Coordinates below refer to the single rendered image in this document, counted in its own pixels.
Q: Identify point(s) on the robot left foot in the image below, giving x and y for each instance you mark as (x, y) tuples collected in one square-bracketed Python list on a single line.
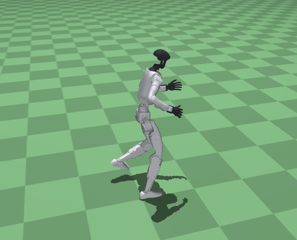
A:
[(122, 165)]

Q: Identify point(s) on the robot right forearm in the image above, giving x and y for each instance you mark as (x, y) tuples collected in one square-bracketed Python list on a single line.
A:
[(161, 105)]

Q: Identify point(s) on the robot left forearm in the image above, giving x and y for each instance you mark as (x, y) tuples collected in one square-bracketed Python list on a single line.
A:
[(162, 88)]

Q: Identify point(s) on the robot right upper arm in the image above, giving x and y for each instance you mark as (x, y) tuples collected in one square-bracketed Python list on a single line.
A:
[(156, 82)]

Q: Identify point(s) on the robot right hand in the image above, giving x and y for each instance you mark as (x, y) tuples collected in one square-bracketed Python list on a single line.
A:
[(176, 111)]

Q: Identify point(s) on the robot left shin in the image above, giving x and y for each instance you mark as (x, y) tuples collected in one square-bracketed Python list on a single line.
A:
[(132, 153)]

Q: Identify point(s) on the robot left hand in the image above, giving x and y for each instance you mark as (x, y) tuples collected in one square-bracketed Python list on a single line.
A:
[(172, 86)]

